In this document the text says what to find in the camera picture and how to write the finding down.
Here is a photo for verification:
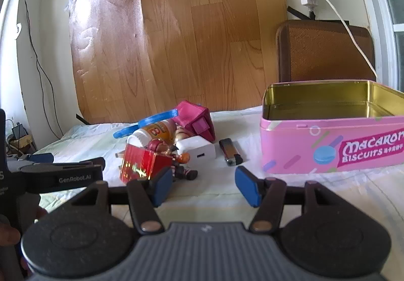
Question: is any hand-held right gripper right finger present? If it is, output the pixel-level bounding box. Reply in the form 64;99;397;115
235;166;343;234

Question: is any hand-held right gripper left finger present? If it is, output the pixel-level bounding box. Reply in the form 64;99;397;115
71;167;175;235

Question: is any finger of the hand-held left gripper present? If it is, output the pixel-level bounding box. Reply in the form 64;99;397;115
18;153;55;164
19;157;106;196

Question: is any red box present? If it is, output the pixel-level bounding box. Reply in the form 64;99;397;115
119;144;172;184

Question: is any red toy figure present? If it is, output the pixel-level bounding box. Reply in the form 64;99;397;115
148;138;199;181

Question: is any lighter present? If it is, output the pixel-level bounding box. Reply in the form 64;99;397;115
219;138;243;165

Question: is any white charger adapter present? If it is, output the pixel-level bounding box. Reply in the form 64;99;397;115
175;137;217;168

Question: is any blue plastic ring toy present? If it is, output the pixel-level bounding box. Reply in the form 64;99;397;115
114;108;180;139

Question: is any small pink box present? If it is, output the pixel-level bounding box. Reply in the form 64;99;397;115
175;100;217;143

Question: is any pink biscuit tin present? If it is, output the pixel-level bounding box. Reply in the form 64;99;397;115
260;80;404;175

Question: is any person's left hand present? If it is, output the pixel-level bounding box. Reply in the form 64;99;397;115
0;220;21;246

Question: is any box of clutter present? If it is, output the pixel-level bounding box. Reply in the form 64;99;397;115
6;122;35;155

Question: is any orange bottle with white cap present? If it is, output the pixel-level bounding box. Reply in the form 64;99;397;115
132;120;177;151

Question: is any golden ball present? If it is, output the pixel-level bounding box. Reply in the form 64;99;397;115
175;126;194;143

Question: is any black cable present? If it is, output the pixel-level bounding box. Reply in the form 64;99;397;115
19;0;64;139

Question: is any white cable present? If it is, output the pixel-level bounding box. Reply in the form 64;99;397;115
301;0;378;81

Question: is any window frame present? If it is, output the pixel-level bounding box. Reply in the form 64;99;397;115
347;0;404;94

